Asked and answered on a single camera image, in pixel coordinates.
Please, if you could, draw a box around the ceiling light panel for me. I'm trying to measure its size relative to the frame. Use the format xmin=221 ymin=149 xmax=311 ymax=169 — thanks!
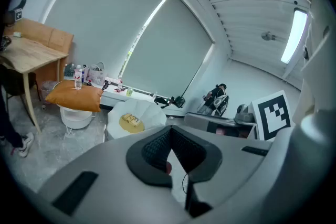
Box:
xmin=280 ymin=9 xmax=308 ymax=65

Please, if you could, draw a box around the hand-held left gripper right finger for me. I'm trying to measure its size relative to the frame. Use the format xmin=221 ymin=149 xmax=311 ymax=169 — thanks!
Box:
xmin=170 ymin=125 xmax=274 ymax=224

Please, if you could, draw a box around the light wooden table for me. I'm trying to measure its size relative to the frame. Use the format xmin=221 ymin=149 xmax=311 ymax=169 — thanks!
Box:
xmin=0 ymin=34 xmax=69 ymax=134

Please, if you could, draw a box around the yellow round seat cushion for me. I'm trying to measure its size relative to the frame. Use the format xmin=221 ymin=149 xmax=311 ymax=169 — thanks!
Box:
xmin=119 ymin=113 xmax=145 ymax=134

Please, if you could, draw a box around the white round side table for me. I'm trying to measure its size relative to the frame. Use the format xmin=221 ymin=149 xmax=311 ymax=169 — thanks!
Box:
xmin=56 ymin=104 xmax=97 ymax=137

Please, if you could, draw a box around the orange cushion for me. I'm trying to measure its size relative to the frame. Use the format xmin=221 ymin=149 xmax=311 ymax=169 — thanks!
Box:
xmin=45 ymin=80 xmax=104 ymax=113

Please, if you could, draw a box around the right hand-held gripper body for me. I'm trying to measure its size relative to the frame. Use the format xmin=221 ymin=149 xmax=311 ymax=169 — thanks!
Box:
xmin=206 ymin=90 xmax=292 ymax=141

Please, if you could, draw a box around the grey roller blind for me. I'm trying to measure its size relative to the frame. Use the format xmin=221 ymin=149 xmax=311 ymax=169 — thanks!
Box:
xmin=122 ymin=0 xmax=214 ymax=100
xmin=43 ymin=0 xmax=174 ymax=82

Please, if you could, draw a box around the white egg-shaped beanbag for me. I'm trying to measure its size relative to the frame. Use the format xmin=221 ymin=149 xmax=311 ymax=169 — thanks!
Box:
xmin=104 ymin=98 xmax=167 ymax=141

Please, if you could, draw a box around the clear water bottle pink label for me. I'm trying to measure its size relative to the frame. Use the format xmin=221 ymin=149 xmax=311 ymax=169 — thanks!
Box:
xmin=74 ymin=65 xmax=83 ymax=90

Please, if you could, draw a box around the grey ceiling fixture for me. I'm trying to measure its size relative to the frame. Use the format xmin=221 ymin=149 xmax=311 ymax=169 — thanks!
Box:
xmin=260 ymin=30 xmax=277 ymax=41

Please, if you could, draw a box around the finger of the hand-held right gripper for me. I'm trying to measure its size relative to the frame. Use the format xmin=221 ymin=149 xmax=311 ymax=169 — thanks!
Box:
xmin=184 ymin=112 xmax=233 ymax=126

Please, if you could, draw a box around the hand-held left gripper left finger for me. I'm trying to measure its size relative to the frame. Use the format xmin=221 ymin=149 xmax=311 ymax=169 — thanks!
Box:
xmin=26 ymin=125 xmax=190 ymax=224

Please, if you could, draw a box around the black bag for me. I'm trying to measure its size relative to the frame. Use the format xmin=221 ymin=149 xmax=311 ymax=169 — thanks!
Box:
xmin=173 ymin=95 xmax=186 ymax=109

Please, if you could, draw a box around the person's cream t-shirt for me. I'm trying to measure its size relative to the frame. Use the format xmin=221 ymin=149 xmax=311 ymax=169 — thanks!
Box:
xmin=262 ymin=0 xmax=336 ymax=224

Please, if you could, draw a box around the pink waste basket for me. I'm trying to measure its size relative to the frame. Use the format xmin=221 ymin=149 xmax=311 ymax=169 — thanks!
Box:
xmin=39 ymin=80 xmax=60 ymax=105

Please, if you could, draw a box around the pink tote bag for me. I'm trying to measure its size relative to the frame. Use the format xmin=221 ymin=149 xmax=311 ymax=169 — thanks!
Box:
xmin=86 ymin=62 xmax=107 ymax=86

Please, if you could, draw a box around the black chair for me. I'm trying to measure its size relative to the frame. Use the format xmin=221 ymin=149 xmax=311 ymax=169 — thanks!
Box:
xmin=0 ymin=63 xmax=42 ymax=113

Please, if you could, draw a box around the white window ledge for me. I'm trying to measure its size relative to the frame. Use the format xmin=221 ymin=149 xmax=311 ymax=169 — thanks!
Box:
xmin=64 ymin=74 xmax=184 ymax=116

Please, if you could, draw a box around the dark grey machine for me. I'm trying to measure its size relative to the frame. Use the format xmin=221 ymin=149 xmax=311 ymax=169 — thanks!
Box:
xmin=234 ymin=103 xmax=255 ymax=123

